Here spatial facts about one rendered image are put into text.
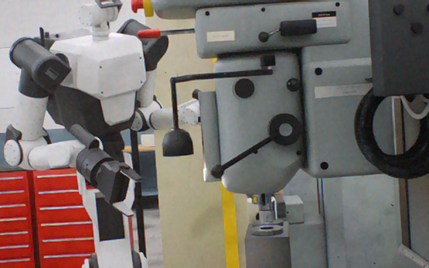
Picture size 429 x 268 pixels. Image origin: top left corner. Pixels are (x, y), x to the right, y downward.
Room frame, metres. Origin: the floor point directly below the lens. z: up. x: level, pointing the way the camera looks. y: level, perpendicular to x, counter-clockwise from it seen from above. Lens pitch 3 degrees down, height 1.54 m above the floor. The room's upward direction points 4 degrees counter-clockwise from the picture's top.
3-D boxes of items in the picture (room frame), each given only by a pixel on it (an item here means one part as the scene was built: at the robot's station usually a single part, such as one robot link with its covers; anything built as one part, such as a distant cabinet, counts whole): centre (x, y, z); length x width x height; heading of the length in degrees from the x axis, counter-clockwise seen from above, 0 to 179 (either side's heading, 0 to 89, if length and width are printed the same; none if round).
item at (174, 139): (1.64, 0.08, 1.44); 0.07 x 0.07 x 0.06
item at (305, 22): (1.53, -0.18, 1.66); 0.12 x 0.04 x 0.04; 92
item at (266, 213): (2.04, -0.14, 1.19); 0.05 x 0.05 x 0.05
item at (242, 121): (1.66, -0.11, 1.47); 0.21 x 0.19 x 0.32; 2
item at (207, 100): (1.66, 0.00, 1.45); 0.04 x 0.04 x 0.21; 2
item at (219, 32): (1.66, -0.15, 1.68); 0.34 x 0.24 x 0.10; 92
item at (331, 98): (1.67, -0.30, 1.47); 0.24 x 0.19 x 0.26; 2
